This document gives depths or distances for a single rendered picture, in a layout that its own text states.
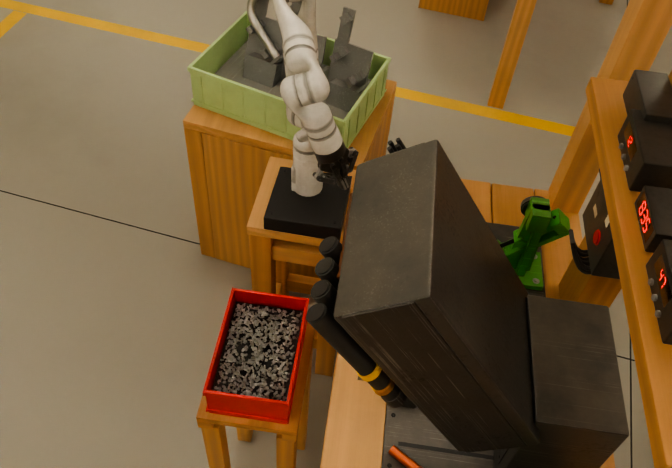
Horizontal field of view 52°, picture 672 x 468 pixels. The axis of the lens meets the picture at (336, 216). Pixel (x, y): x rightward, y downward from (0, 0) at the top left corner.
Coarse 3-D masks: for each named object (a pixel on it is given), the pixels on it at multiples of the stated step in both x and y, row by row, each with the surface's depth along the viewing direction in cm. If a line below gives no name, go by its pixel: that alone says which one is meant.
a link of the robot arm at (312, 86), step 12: (300, 48) 148; (312, 48) 150; (288, 60) 149; (300, 60) 148; (312, 60) 146; (300, 72) 152; (312, 72) 144; (300, 84) 144; (312, 84) 144; (324, 84) 144; (300, 96) 145; (312, 96) 145; (324, 96) 145
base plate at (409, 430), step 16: (496, 224) 209; (544, 288) 194; (400, 416) 166; (416, 416) 166; (384, 432) 163; (400, 432) 163; (416, 432) 163; (432, 432) 163; (384, 448) 160; (400, 448) 160; (416, 448) 161; (432, 448) 161; (448, 448) 161; (384, 464) 158; (400, 464) 158; (432, 464) 158; (448, 464) 158; (464, 464) 159; (480, 464) 159
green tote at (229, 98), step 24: (240, 24) 264; (216, 48) 254; (192, 72) 242; (384, 72) 252; (216, 96) 246; (240, 96) 240; (264, 96) 235; (360, 96) 236; (240, 120) 249; (264, 120) 243; (336, 120) 228; (360, 120) 246
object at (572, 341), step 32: (544, 320) 146; (576, 320) 146; (608, 320) 147; (544, 352) 141; (576, 352) 141; (608, 352) 142; (544, 384) 136; (576, 384) 136; (608, 384) 137; (544, 416) 131; (576, 416) 132; (608, 416) 132; (512, 448) 145; (544, 448) 138; (576, 448) 137; (608, 448) 135
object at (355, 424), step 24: (336, 360) 175; (336, 384) 170; (360, 384) 171; (336, 408) 166; (360, 408) 166; (384, 408) 167; (336, 432) 162; (360, 432) 162; (336, 456) 158; (360, 456) 158
